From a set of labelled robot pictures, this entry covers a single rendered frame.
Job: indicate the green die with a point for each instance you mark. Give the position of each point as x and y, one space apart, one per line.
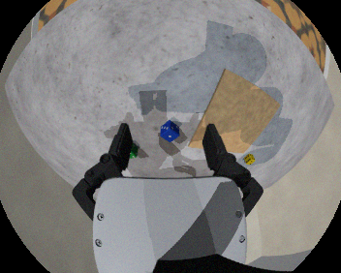
134 152

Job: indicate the blue die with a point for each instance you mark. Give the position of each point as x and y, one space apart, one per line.
169 131

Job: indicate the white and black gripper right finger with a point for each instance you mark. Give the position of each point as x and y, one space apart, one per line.
225 164

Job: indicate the tan square mat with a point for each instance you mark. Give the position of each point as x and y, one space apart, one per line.
240 111

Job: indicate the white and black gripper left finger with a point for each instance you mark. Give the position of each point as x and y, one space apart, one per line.
111 165

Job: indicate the yellow die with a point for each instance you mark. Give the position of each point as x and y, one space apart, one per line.
249 159

